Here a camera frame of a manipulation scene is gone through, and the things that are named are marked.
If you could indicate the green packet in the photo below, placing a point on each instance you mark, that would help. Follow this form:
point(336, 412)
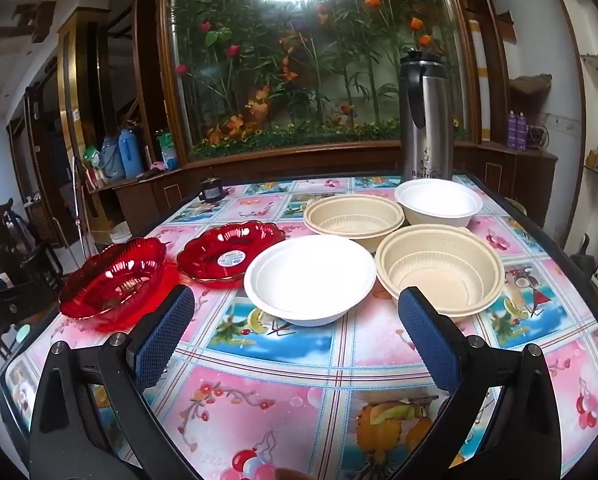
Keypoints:
point(168, 150)

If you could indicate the red scalloped plastic plate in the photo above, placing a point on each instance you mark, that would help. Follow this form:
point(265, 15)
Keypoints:
point(129, 270)

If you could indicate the small black jar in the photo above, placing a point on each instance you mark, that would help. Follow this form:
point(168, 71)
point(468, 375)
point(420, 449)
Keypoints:
point(210, 191)

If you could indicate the light blue thermos flask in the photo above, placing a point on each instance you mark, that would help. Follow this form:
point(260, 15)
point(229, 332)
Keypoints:
point(112, 160)

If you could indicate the beige plastic bowl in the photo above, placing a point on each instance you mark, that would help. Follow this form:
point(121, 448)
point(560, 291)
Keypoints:
point(349, 217)
point(429, 265)

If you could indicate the wooden sideboard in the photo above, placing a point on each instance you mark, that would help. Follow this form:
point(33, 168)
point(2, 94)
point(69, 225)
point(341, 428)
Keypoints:
point(329, 162)

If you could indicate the white foam bowl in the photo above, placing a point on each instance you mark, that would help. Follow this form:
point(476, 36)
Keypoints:
point(304, 280)
point(434, 202)

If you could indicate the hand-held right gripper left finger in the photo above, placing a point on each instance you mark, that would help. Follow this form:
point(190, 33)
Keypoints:
point(164, 340)

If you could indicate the dark wooden chair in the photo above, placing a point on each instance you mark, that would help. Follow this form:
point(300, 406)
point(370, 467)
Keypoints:
point(14, 260)

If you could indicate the stainless steel thermos jug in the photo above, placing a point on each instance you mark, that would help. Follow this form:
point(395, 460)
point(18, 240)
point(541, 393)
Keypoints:
point(429, 125)

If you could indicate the purple spray can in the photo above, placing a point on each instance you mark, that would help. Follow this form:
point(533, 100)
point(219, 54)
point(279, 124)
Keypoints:
point(522, 131)
point(512, 130)

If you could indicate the red scalloped plate with sticker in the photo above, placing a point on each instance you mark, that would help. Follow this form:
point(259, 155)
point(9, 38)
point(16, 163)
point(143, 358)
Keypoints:
point(214, 247)

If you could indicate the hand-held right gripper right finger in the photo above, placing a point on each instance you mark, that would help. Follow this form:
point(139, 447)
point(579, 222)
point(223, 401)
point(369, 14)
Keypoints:
point(429, 340)

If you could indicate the glass artificial flower display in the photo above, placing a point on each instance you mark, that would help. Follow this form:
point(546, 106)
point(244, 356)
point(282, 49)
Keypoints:
point(304, 70)

